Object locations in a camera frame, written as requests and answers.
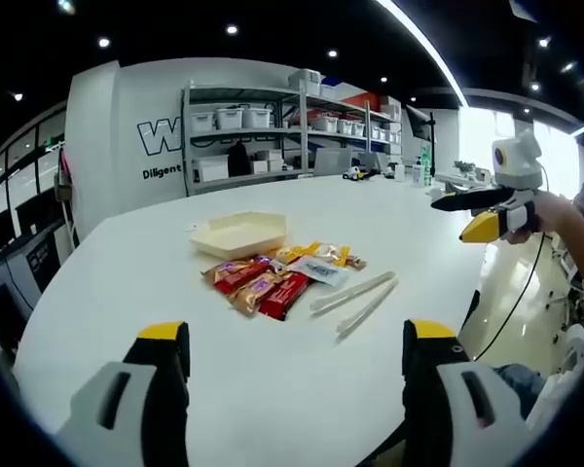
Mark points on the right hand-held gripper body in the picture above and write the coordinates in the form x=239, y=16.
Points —
x=518, y=163

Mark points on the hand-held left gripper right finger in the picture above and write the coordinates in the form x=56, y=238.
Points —
x=448, y=413

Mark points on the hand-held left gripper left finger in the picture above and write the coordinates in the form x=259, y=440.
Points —
x=126, y=413

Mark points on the clear orange food packet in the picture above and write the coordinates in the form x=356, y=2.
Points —
x=343, y=255

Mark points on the long white stick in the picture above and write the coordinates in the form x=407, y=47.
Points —
x=355, y=301

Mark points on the white food packet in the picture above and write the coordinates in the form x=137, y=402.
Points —
x=318, y=271

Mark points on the red food packet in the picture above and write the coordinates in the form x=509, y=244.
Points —
x=236, y=277
x=287, y=297

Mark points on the gold brown food packet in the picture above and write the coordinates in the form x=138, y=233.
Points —
x=255, y=292

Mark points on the yellow food packet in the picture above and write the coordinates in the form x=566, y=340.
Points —
x=297, y=252

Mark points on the cream paper food container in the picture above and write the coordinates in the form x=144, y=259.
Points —
x=243, y=233

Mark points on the person's right hand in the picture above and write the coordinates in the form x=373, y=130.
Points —
x=547, y=214

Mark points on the white pump bottle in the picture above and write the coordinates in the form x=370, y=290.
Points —
x=420, y=171

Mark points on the person's leg in jeans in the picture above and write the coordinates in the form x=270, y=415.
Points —
x=521, y=389

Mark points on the black monitor on stand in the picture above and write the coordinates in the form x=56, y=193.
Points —
x=421, y=124

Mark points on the grey metal shelf rack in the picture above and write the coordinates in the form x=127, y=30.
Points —
x=302, y=141

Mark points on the white lidded storage bin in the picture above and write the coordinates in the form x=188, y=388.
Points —
x=305, y=82

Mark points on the black backpack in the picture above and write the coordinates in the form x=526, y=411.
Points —
x=239, y=161

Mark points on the white cardboard box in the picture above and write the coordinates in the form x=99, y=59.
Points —
x=211, y=170

